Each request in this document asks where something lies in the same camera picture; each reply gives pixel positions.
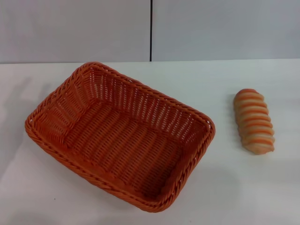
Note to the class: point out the striped orange toy bread roll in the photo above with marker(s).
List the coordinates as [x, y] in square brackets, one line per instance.
[254, 122]

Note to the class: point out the orange woven plastic basket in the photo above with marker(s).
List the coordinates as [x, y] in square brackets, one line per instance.
[122, 140]

